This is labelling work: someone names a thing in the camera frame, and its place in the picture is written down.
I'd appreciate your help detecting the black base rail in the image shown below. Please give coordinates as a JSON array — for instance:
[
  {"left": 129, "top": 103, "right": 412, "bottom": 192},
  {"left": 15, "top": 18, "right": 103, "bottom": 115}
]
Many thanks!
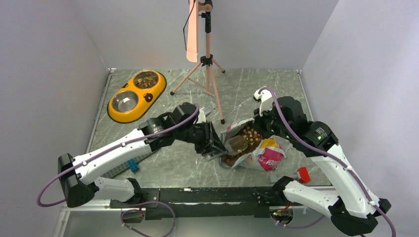
[{"left": 109, "top": 186, "right": 303, "bottom": 224}]

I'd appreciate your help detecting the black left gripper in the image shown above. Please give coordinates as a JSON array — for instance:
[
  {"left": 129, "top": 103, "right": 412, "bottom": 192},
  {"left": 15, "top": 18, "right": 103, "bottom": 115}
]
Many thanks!
[{"left": 176, "top": 121, "right": 229, "bottom": 158}]

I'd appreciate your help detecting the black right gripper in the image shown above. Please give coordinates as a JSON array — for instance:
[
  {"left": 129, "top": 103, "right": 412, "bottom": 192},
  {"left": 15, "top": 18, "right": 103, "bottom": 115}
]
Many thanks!
[{"left": 251, "top": 103, "right": 293, "bottom": 141}]

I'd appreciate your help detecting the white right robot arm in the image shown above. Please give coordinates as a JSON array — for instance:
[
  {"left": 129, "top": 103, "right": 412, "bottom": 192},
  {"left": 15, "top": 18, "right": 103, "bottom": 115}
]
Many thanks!
[{"left": 253, "top": 90, "right": 391, "bottom": 237}]

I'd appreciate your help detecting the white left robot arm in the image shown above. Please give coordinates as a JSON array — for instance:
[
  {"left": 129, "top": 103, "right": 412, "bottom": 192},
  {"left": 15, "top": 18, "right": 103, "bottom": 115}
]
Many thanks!
[{"left": 58, "top": 102, "right": 228, "bottom": 207}]

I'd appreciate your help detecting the blue building brick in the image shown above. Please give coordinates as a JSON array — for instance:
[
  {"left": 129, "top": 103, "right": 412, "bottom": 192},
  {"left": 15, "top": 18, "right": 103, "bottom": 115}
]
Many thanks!
[{"left": 126, "top": 159, "right": 139, "bottom": 173}]

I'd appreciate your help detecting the pet food bag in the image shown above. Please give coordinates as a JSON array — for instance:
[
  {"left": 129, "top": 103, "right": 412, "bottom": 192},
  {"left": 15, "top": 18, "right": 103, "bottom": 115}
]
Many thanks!
[{"left": 218, "top": 118, "right": 286, "bottom": 171}]

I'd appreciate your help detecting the grey building baseplate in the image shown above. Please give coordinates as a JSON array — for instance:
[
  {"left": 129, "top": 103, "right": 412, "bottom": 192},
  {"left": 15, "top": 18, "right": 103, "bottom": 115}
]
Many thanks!
[{"left": 101, "top": 152, "right": 155, "bottom": 179}]

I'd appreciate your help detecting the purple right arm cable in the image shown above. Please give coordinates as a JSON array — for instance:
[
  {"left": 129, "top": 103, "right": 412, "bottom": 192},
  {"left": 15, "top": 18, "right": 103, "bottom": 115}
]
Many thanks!
[{"left": 258, "top": 86, "right": 397, "bottom": 237}]

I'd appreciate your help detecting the pink tripod stand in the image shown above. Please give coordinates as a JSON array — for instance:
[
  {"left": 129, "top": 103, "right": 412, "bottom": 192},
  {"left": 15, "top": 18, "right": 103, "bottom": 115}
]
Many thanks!
[{"left": 170, "top": 0, "right": 225, "bottom": 124}]

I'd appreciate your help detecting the kibble in far bowl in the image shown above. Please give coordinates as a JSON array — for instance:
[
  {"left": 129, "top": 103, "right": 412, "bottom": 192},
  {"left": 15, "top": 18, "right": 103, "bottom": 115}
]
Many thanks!
[{"left": 133, "top": 71, "right": 159, "bottom": 89}]

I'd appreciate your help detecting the pink light panel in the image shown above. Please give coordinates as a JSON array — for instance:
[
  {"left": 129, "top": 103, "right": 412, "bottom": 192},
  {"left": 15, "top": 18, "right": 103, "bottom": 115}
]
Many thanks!
[{"left": 182, "top": 0, "right": 199, "bottom": 63}]

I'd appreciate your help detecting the red clamp block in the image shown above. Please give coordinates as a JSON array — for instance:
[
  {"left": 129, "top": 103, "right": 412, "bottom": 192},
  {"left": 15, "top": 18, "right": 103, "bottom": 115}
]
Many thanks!
[{"left": 296, "top": 167, "right": 311, "bottom": 184}]

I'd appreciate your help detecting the pet food kibble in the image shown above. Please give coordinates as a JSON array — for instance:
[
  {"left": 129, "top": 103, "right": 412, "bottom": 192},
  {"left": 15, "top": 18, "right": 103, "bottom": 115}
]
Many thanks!
[{"left": 225, "top": 125, "right": 261, "bottom": 166}]

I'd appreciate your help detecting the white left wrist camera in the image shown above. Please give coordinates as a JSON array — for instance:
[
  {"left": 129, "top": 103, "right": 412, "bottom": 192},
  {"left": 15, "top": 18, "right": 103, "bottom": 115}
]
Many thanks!
[{"left": 196, "top": 107, "right": 212, "bottom": 123}]

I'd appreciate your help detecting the yellow double pet bowl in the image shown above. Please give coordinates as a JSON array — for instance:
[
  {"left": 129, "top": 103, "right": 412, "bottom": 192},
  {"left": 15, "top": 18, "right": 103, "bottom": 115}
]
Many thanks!
[{"left": 107, "top": 70, "right": 167, "bottom": 123}]

